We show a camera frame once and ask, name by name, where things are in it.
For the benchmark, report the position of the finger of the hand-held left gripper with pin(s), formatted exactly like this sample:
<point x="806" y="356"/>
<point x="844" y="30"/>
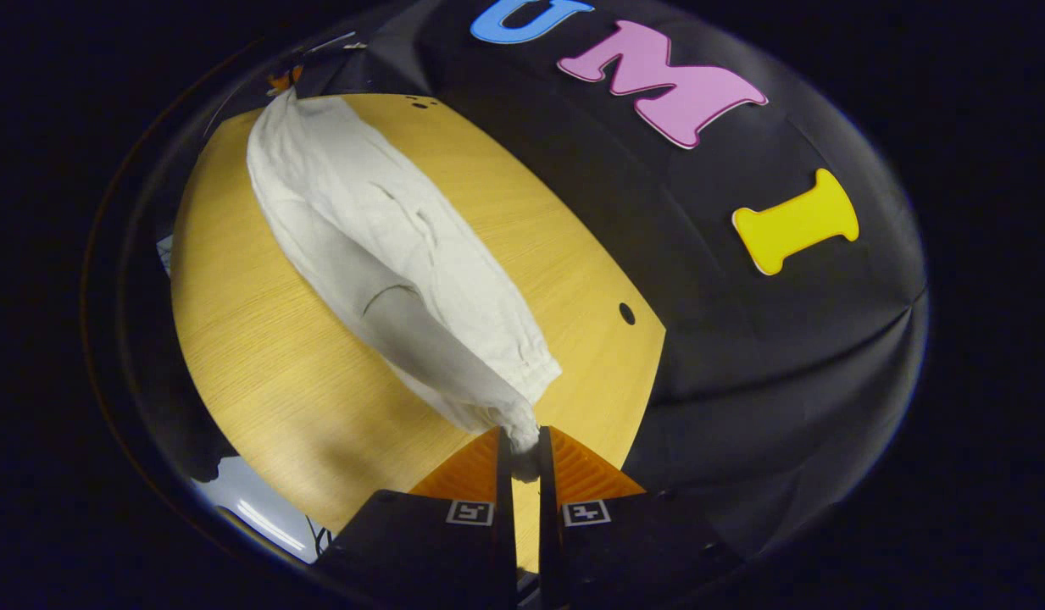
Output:
<point x="283" y="80"/>

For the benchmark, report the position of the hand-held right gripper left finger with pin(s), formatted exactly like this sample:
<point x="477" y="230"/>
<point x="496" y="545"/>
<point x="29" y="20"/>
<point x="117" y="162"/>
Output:
<point x="437" y="551"/>

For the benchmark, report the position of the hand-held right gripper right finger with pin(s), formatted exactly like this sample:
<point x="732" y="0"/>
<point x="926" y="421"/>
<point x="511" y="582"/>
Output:
<point x="624" y="551"/>

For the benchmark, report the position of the white jeans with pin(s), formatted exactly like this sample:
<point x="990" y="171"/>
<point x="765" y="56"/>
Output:
<point x="403" y="254"/>

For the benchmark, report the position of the black backdrop cloth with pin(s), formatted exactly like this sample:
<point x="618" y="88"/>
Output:
<point x="742" y="356"/>

